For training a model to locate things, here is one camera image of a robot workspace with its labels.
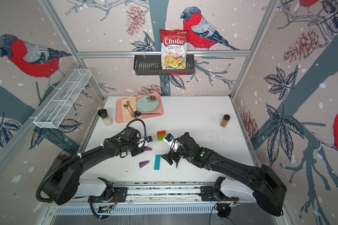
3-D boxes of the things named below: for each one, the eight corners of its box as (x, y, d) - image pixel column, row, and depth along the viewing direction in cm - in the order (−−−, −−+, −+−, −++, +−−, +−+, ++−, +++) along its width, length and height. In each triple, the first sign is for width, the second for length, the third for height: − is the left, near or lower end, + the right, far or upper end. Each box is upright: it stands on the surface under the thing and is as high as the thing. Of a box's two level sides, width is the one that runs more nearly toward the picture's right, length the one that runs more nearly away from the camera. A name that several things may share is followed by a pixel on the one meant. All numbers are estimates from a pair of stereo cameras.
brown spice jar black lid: (220, 127, 103) (224, 119, 95) (219, 122, 106) (223, 114, 98) (226, 127, 103) (231, 119, 95) (225, 122, 106) (229, 114, 98)
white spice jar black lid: (103, 125, 106) (96, 115, 96) (105, 118, 110) (99, 108, 100) (111, 125, 106) (105, 115, 96) (114, 118, 110) (108, 108, 100)
